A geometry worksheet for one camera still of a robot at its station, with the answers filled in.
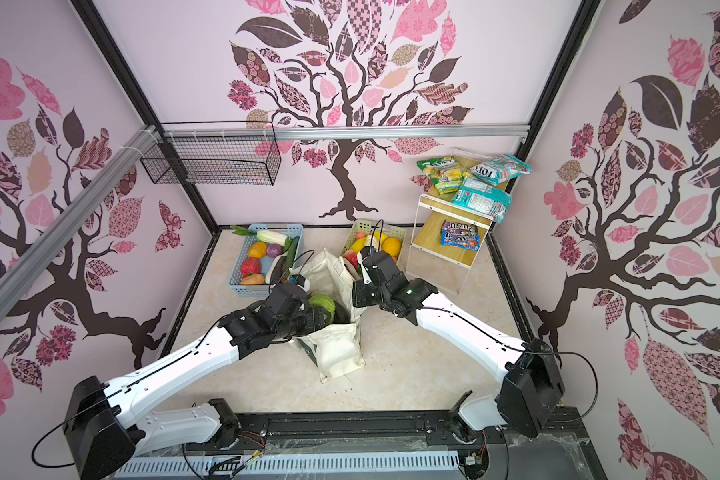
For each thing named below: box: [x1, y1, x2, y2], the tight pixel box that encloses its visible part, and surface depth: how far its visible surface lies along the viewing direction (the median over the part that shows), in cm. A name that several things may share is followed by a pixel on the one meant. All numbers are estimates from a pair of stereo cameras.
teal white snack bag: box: [470, 153, 532, 186], surface depth 85 cm
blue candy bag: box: [440, 222, 481, 252], surface depth 96 cm
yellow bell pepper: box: [248, 241, 267, 259], surface depth 109 cm
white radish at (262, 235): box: [231, 225, 288, 247], surface depth 112 cm
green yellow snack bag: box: [416, 156, 472, 195], surface depth 87 cm
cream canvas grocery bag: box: [291, 249, 367, 383], surface depth 77 cm
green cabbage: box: [308, 292, 336, 323], surface depth 79 cm
